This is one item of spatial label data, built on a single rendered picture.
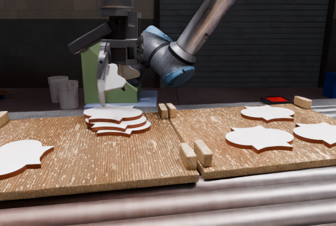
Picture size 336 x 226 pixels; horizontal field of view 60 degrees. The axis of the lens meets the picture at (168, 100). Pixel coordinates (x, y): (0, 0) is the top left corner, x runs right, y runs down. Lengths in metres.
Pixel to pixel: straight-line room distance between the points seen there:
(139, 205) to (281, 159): 0.27
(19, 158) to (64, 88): 3.71
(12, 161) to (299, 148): 0.52
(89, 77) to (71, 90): 3.12
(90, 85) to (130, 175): 0.71
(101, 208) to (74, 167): 0.11
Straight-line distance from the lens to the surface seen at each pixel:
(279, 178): 0.55
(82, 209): 0.45
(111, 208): 0.45
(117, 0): 0.64
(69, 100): 4.30
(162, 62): 1.08
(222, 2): 1.01
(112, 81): 0.63
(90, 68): 1.14
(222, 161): 0.53
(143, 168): 0.50
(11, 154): 0.60
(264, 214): 0.45
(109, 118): 0.67
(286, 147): 0.60
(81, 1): 5.58
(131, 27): 0.65
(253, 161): 0.54
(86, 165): 0.53
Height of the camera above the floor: 1.17
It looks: 15 degrees down
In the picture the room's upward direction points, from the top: straight up
